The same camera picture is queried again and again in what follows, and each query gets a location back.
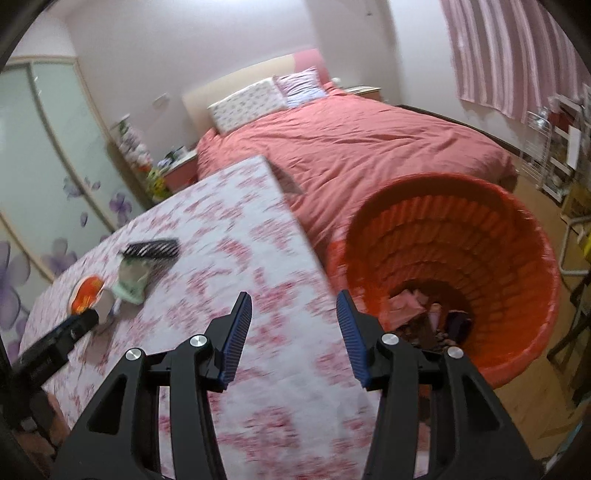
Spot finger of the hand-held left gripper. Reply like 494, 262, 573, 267
55, 308, 100, 344

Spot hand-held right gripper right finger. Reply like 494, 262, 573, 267
335, 289, 541, 480

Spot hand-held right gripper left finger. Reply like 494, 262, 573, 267
48, 291, 254, 480

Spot orange wrapper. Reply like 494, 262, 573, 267
68, 275, 105, 315

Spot white cup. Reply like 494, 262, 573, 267
96, 288, 123, 324

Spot white tissue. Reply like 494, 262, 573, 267
381, 290, 430, 329

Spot brown striped scrunchie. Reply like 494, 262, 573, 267
397, 318, 437, 349

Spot dark floral scrunchie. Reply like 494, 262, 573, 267
431, 335, 462, 354

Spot orange plastic basket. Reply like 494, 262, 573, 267
323, 172, 563, 389

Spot person's left forearm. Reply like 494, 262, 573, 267
23, 392, 70, 457

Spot grey-green smiley sock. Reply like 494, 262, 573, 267
113, 259, 153, 305

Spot purple cloth item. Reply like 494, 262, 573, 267
445, 310, 472, 344

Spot black comb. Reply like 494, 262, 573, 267
119, 237, 181, 264

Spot pink floral tablecloth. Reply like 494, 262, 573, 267
18, 154, 432, 480

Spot pink nightstand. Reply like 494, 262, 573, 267
159, 150, 199, 195

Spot clear tube of plush toys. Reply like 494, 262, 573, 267
111, 117, 169, 204

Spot floral wardrobe doors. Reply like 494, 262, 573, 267
0, 55, 153, 361

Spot red duvet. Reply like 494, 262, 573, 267
196, 83, 520, 287

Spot floral print pillow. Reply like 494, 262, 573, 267
207, 78, 288, 136

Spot wooden bedside table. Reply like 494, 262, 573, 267
344, 84, 384, 102

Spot pink striped pillow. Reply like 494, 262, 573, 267
276, 66, 329, 106

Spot cream and pink headboard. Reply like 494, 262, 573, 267
181, 48, 331, 139

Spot white storage rack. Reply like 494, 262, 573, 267
517, 92, 591, 204

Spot pink striped curtain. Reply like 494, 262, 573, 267
438, 0, 591, 121

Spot white metal frame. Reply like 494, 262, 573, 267
558, 217, 591, 278

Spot dark bed frame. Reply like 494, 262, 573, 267
397, 104, 522, 155

